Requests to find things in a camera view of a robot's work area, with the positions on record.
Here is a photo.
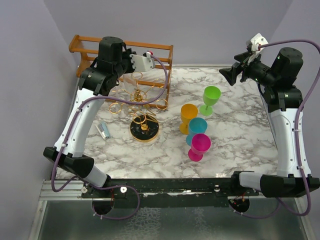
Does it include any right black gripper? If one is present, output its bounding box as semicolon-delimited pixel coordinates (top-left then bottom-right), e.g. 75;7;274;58
220;50;278;88

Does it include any clear wine glass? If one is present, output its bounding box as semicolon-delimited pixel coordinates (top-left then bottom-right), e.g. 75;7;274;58
122;73;138;94
108;86;136;115

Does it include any green plastic goblet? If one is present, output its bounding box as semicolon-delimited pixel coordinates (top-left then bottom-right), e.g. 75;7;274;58
199;85;221;116

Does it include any orange plastic goblet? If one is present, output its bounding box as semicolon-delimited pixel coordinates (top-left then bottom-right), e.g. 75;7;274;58
179;103;198;135

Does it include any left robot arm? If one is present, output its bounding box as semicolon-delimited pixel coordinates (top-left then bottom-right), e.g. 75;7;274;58
43;36;133;198

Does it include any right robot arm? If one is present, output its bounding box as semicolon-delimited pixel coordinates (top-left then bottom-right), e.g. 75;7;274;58
219;47;320;198

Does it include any wooden dish rack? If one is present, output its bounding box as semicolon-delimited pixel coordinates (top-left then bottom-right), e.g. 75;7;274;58
68;34;174;110

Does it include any small blue white packet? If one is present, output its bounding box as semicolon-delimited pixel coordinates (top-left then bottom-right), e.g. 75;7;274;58
95;121;111;140

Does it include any blue plastic goblet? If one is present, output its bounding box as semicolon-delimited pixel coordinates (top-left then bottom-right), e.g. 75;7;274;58
186;117;208;146

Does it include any pink plastic goblet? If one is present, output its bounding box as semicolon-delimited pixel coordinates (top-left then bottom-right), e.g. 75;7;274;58
188;133;211;162

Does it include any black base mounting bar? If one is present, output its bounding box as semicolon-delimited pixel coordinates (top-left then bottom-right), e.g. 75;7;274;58
81;177;261;210

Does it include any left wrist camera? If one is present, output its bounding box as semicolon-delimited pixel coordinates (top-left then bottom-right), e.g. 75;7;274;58
130;51;156;72

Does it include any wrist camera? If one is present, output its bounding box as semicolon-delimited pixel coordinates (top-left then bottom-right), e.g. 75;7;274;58
246;33;268;65
130;51;156;72

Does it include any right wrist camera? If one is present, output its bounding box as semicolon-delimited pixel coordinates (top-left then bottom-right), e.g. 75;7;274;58
246;33;268;65

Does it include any gold wire wine glass rack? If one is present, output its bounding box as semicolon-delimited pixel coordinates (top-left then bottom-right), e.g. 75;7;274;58
110;77;168;143

